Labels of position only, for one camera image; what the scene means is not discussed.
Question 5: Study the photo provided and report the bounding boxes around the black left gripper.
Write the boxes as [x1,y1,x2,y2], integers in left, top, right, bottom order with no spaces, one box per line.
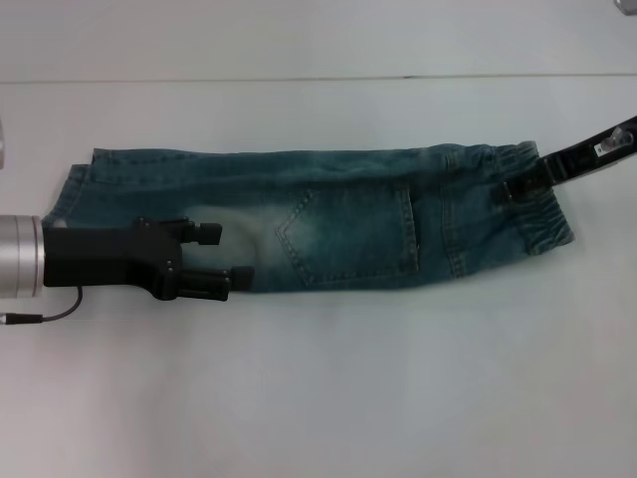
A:
[43,216,255,303]

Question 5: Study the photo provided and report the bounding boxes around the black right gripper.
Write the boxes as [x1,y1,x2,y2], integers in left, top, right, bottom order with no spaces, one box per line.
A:
[493,114,637,205]

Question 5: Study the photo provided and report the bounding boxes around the blue denim shorts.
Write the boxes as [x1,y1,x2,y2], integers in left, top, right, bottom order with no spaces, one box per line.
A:
[44,140,578,295]

